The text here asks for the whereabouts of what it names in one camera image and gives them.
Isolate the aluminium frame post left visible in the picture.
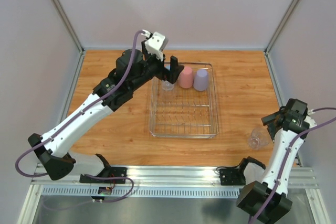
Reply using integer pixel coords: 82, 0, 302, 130
51, 0, 84, 53

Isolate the lavender plastic cup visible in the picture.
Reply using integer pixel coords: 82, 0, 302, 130
193, 69, 209, 91

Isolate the slotted white cable duct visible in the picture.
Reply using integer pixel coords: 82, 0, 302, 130
41, 186, 239, 199

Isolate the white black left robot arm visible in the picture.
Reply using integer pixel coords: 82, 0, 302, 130
28, 42, 184, 183

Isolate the pink plastic cup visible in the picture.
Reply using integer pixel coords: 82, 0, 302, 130
179, 66, 193, 89

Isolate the aluminium frame post right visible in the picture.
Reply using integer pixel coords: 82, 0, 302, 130
264, 0, 301, 56

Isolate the aluminium front rail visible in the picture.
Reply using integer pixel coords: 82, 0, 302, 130
31, 163, 320, 190

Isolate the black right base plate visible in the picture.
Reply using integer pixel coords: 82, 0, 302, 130
219, 168, 246, 186

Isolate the clear glass cup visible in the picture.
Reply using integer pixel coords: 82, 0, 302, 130
247, 127, 270, 150
161, 81, 175, 91

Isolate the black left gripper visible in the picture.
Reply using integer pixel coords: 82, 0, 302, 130
130, 40, 185, 92

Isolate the metal wire dish rack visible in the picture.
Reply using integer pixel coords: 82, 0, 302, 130
149, 62, 219, 138

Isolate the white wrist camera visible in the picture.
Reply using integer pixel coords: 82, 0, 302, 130
305, 110, 317, 129
141, 29, 169, 62

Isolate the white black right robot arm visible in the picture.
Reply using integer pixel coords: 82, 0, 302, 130
236, 98, 316, 223

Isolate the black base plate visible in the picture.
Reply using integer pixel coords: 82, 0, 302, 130
219, 168, 246, 186
79, 166, 128, 185

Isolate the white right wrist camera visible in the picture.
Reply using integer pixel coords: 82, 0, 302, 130
305, 110, 317, 129

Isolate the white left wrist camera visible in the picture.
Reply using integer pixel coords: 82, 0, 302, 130
141, 29, 169, 62

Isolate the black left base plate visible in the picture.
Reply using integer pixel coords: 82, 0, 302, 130
79, 166, 128, 185

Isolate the aluminium frame post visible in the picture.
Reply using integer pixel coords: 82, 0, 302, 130
51, 0, 84, 53
264, 0, 301, 56

